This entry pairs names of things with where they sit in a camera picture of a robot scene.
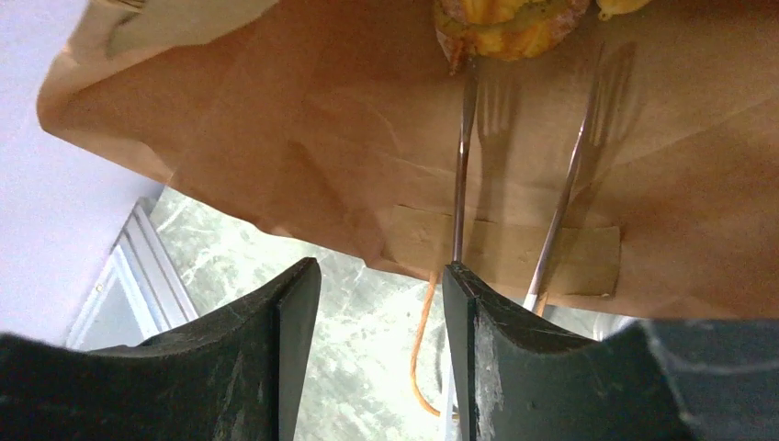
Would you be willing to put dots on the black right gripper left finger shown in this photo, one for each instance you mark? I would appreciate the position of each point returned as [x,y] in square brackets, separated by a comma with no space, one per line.
[236,373]

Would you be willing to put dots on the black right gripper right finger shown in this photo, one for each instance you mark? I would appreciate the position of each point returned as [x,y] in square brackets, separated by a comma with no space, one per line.
[521,377]

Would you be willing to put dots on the metal tongs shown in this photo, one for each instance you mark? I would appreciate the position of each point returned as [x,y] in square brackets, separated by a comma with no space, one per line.
[532,176]

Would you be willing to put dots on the red brown paper bag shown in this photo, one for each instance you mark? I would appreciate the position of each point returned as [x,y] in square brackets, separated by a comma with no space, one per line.
[336,123]

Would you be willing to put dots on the yellow fake bread roll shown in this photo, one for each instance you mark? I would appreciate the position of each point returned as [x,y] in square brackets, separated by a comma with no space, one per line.
[503,30]

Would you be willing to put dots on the clear plastic tray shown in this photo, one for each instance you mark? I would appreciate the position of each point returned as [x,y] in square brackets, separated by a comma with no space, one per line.
[590,324]

